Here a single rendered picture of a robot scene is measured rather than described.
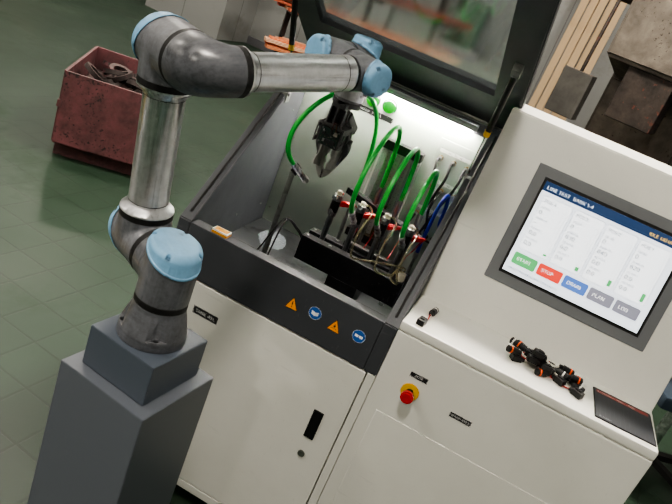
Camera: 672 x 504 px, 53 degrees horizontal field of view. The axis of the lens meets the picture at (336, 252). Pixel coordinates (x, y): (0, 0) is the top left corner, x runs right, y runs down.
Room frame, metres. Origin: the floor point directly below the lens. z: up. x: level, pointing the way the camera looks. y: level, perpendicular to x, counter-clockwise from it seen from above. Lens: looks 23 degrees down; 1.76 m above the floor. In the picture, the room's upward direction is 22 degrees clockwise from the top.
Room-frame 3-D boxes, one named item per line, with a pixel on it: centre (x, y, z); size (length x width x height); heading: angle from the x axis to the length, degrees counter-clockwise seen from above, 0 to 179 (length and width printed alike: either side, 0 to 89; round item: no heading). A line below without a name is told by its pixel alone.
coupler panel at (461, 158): (2.14, -0.24, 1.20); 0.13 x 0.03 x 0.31; 77
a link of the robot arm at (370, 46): (1.66, 0.12, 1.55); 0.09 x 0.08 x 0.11; 138
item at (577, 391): (1.63, -0.63, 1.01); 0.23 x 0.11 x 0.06; 77
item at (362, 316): (1.70, 0.11, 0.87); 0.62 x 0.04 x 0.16; 77
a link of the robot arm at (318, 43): (1.57, 0.17, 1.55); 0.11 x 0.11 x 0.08; 48
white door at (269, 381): (1.68, 0.11, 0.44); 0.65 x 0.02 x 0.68; 77
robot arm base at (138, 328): (1.24, 0.31, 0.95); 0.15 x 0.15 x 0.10
